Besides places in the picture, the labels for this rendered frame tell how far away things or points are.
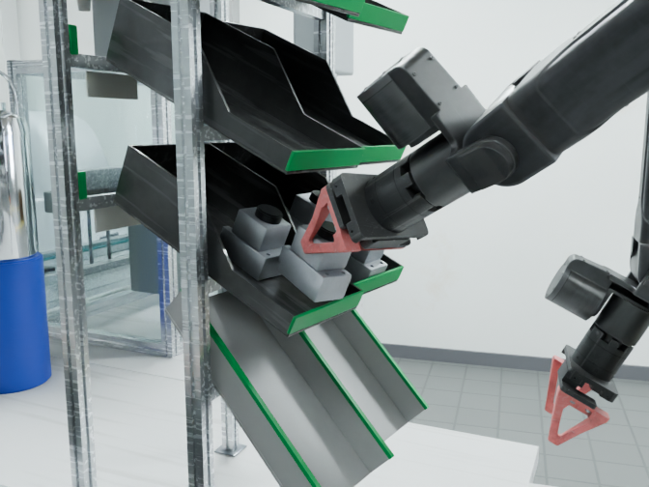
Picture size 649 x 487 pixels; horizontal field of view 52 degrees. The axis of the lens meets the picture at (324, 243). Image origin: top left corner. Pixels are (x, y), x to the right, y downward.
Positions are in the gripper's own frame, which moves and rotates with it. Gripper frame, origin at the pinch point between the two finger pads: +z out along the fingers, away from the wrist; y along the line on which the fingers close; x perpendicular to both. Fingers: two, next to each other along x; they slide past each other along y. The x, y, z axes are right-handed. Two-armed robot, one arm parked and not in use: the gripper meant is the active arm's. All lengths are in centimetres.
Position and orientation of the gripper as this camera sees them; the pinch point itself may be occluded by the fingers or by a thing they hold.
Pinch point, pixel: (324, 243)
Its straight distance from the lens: 69.1
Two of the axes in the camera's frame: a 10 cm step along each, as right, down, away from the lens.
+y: -7.0, 0.3, -7.1
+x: 3.1, 9.2, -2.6
